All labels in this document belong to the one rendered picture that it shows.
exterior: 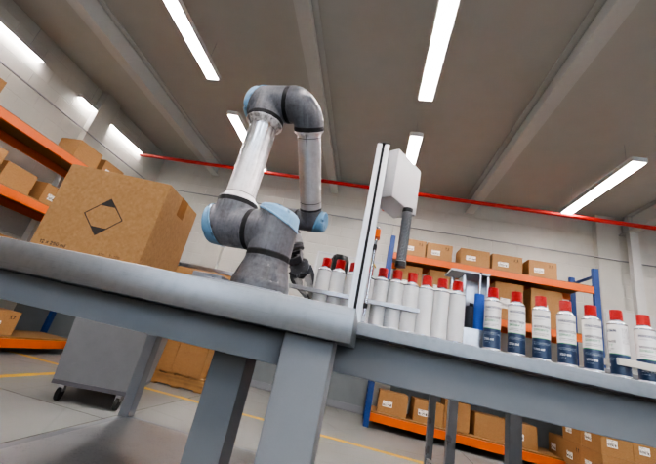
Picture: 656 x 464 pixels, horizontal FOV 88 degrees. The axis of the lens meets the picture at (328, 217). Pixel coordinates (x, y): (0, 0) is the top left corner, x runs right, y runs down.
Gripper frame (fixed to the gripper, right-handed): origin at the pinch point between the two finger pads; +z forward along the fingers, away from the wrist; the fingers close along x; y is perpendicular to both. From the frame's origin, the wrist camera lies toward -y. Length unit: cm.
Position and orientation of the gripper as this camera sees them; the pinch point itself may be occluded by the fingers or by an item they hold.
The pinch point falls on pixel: (307, 296)
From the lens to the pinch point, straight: 123.9
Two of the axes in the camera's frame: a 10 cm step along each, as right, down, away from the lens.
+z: 3.0, 8.7, -3.8
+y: 0.9, 3.7, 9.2
